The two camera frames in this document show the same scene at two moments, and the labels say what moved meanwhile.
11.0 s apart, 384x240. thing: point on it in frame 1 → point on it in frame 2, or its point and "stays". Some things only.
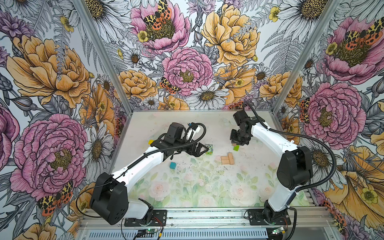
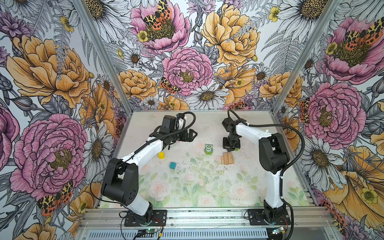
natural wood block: (231, 158) stays
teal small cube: (172, 165) stays
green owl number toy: (210, 151) stays
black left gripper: (197, 153) → (190, 138)
